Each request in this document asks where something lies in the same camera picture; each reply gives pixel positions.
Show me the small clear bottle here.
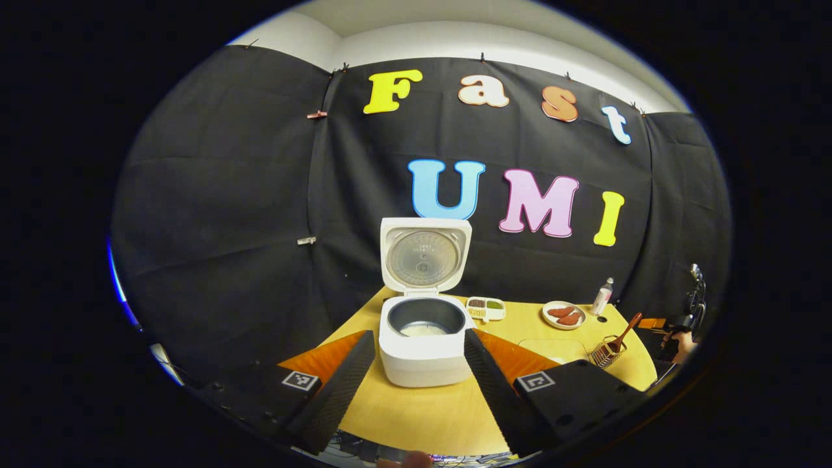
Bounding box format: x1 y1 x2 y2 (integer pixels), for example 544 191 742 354
590 278 614 317

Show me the white round plate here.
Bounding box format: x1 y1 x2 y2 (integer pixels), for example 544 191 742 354
542 300 587 331

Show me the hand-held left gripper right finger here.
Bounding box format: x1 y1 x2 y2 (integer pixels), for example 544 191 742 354
463 328 647 459

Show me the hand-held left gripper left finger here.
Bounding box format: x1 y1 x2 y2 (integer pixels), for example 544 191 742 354
195 330 376 456

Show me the black backdrop cloth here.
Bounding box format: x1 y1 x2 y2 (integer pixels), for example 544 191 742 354
110 44 734 391

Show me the brown wooden spoon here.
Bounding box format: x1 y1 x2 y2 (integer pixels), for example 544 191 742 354
608 312 644 355

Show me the white rice cooker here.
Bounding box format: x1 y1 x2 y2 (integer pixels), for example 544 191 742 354
378 217 476 389

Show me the white divided bean dish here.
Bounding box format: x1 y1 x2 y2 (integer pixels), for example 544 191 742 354
465 296 506 322

